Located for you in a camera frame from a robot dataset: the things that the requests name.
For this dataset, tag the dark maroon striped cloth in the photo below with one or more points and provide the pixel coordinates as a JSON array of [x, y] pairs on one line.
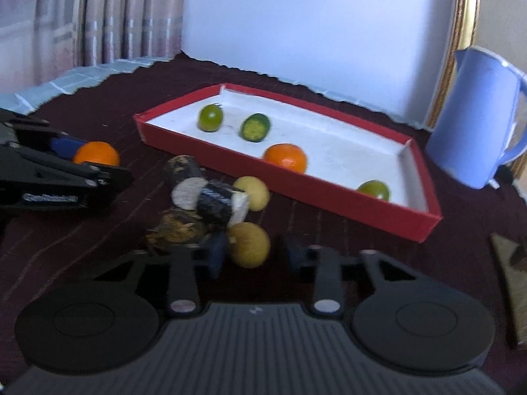
[[103, 230]]

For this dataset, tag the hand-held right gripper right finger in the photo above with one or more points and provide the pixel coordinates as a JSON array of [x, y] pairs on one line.
[[327, 279]]

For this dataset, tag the small yellow round fruit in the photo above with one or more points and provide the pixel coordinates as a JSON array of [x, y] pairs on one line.
[[253, 192], [249, 245]]

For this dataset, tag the brown flat object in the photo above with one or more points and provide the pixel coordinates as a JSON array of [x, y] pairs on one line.
[[512, 284]]

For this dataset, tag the gold framed wall panel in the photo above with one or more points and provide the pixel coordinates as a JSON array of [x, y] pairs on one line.
[[457, 28]]

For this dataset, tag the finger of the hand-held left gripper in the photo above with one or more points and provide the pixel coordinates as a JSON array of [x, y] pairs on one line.
[[66, 147], [103, 177]]

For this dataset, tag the blue electric kettle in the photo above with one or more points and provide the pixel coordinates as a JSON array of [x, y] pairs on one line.
[[473, 123]]

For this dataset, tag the patterned pink beige curtain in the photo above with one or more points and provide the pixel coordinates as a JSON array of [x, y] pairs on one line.
[[82, 12]]

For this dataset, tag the orange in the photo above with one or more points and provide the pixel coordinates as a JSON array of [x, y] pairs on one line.
[[96, 154], [286, 157]]

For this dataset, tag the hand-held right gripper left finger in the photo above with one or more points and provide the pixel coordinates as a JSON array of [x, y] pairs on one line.
[[184, 279]]

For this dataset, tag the red shallow cardboard box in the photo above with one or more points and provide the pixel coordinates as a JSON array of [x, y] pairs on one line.
[[329, 148]]

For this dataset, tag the green lime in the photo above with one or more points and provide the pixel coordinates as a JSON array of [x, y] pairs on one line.
[[375, 190], [255, 128], [210, 118]]

